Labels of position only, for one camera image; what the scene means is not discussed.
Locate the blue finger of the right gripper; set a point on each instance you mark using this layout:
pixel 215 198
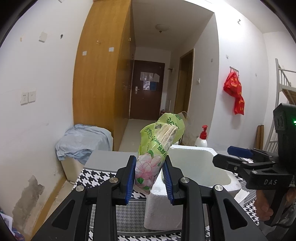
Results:
pixel 240 152

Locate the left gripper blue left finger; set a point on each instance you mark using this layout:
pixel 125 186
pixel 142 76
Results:
pixel 126 177

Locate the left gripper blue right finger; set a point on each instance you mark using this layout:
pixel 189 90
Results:
pixel 172 175

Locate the green tissue pack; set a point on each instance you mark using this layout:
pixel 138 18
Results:
pixel 156 139

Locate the white towel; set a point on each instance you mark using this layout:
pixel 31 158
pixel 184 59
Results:
pixel 244 195

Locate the person right hand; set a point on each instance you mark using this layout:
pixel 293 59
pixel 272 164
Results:
pixel 264 211

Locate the white lotion pump bottle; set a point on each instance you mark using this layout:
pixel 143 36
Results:
pixel 201 141

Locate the houndstooth table mat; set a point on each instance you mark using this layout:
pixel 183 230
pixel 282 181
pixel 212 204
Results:
pixel 130 218

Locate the white bin under cloth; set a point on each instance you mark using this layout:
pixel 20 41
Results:
pixel 72 168

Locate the light blue draped cloth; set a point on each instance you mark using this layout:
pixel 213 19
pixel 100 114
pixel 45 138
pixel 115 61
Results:
pixel 80 141

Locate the red hanging bag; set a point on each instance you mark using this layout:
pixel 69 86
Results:
pixel 233 87

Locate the dark brown entrance door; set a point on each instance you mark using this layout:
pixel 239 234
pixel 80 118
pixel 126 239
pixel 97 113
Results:
pixel 147 88

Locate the wooden wardrobe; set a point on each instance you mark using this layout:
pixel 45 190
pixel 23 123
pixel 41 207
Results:
pixel 103 68

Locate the ceiling lamp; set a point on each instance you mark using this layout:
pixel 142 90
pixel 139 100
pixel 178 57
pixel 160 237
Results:
pixel 162 28

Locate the wooden planks by wall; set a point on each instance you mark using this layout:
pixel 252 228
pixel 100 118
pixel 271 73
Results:
pixel 259 137

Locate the metal bunk bed frame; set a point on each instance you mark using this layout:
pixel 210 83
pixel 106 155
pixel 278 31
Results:
pixel 285 87

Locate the side doorway wooden frame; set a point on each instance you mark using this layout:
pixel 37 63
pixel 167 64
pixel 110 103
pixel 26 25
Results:
pixel 184 83

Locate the white wall switch plates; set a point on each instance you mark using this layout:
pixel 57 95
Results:
pixel 28 97

